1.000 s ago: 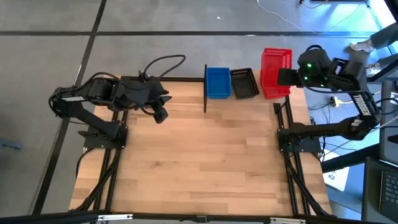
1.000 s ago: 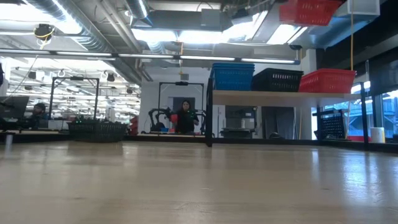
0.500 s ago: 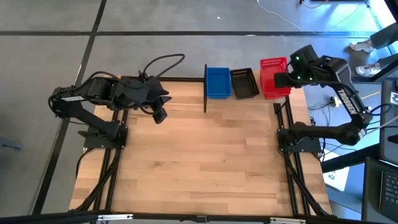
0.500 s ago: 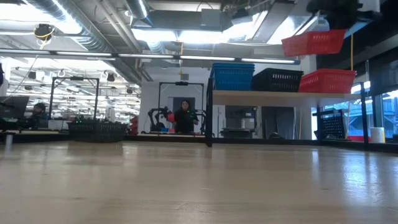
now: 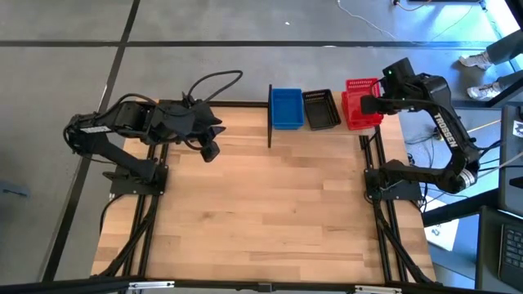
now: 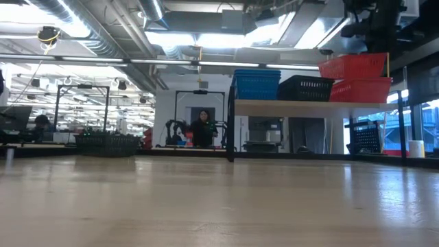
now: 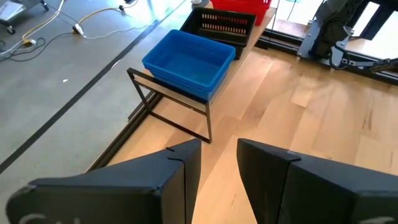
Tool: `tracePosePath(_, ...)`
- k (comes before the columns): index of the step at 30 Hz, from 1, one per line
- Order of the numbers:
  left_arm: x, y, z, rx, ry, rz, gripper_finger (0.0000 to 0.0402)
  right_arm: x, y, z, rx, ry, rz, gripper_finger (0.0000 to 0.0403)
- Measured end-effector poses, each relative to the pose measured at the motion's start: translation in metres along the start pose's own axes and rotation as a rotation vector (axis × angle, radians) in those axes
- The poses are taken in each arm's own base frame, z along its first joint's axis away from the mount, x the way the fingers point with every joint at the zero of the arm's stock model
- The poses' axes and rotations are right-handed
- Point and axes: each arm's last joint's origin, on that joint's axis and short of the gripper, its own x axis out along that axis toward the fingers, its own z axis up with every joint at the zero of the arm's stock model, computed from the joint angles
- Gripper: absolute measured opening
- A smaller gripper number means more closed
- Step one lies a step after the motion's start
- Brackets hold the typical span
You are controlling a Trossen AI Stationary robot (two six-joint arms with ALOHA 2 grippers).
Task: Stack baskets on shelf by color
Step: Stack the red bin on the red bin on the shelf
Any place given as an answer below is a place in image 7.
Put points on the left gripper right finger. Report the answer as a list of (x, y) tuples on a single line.
[(311, 193)]

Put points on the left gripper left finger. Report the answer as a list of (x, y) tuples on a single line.
[(124, 193)]

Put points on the black plastic slotted basket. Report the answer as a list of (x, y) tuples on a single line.
[(239, 53), (217, 37)]

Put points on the red plastic slotted basket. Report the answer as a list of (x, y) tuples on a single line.
[(239, 2), (241, 7), (242, 17)]

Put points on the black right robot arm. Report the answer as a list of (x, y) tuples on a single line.
[(332, 25)]

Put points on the white plug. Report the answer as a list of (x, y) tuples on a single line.
[(78, 29)]

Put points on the yellow power tap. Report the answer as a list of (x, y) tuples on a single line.
[(28, 42)]

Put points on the grey wheeled cart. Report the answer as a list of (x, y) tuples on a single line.
[(12, 9)]

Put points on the wooden shelf black frame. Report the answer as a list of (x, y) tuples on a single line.
[(209, 123)]

